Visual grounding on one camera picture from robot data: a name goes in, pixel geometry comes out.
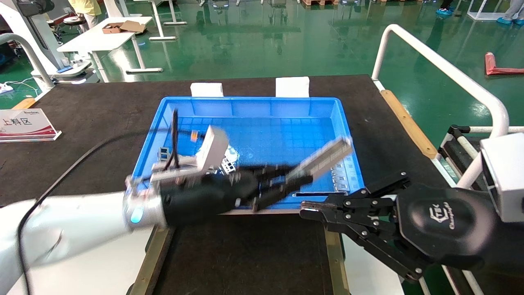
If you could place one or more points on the clear plastic bag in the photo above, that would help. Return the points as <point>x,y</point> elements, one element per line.
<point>232,152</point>

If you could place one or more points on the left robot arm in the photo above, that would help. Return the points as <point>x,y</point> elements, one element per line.
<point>73,229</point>

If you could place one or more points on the black table mat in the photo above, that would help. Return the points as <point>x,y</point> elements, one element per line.
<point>102,110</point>

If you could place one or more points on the white tubular railing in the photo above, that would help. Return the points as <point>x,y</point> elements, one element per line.
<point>442,67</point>

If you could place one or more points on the wooden edge strip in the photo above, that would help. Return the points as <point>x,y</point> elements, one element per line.
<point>407,123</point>

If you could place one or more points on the white foam block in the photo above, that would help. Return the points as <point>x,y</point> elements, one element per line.
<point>292,87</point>
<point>206,90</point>

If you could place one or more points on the round white stool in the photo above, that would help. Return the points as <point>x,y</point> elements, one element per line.
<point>73,19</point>

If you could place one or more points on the open cardboard box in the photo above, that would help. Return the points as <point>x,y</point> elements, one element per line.
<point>123,27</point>

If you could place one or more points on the person in light trousers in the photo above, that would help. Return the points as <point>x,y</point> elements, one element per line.
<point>511,10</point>

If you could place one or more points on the white power strip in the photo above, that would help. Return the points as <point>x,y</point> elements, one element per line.
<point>5,87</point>

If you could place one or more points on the flat notched metal plate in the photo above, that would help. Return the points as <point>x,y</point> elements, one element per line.
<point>342,174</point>

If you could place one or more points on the red object on floor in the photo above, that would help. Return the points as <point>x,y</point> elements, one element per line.
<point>497,69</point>

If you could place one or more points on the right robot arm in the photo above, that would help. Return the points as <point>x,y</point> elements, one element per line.
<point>507,254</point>

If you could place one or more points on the short perforated metal bracket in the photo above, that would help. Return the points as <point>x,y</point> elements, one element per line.
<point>229,164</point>

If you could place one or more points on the blue plastic bin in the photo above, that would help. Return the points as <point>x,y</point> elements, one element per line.
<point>270,123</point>

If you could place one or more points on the person in yellow top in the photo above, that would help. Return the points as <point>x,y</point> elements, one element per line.
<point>86,8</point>

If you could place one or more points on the acrylic sign with red print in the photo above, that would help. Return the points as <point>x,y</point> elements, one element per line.
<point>24,125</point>

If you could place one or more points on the white machine stand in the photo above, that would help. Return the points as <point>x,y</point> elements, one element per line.
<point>32,28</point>

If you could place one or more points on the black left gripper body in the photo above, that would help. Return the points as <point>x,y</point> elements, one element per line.
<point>208,194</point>

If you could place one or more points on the black roller frame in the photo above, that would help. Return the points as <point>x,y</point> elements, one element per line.
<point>454,147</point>

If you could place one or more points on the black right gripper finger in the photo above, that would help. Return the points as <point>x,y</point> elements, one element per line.
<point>352,207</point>
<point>380,241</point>

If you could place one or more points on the black container with brass edges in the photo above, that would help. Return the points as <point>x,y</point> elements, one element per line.
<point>245,254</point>

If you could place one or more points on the long perforated metal bracket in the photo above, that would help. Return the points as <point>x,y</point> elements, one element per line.
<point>323,157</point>

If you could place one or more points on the white background table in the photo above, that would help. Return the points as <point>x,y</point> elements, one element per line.
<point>98,39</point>

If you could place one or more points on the grey tubular railing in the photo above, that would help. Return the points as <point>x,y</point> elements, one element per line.
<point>30,53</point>

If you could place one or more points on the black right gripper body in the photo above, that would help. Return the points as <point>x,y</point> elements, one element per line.
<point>446,225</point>

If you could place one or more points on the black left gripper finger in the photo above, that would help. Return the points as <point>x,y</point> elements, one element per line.
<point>274,174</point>
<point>278,194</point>

